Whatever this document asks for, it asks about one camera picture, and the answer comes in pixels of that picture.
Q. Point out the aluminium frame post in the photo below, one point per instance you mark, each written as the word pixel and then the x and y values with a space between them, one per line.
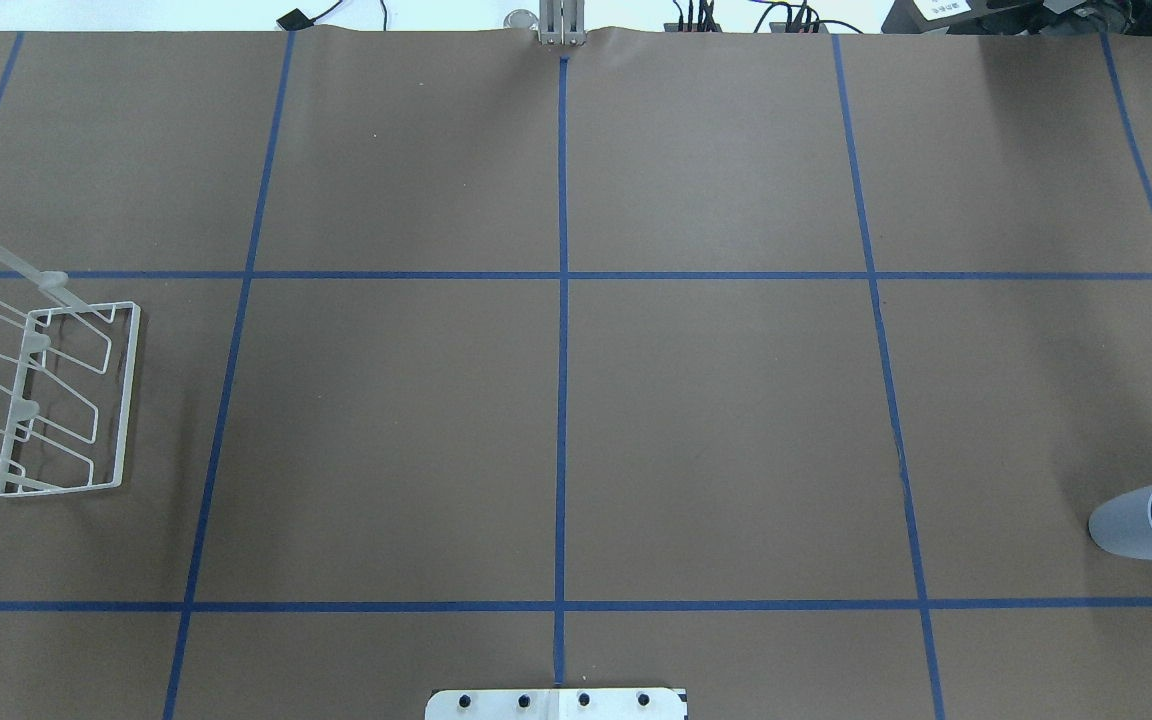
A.
pixel 561 22

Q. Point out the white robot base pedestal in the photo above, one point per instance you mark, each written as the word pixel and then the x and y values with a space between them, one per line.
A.
pixel 559 703

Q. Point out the white wire cup holder rack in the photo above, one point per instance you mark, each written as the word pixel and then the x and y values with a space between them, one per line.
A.
pixel 67 373

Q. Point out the small black box device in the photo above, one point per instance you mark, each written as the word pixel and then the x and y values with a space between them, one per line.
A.
pixel 294 21

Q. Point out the silver round metal can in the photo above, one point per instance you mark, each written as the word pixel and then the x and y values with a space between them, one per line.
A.
pixel 520 18

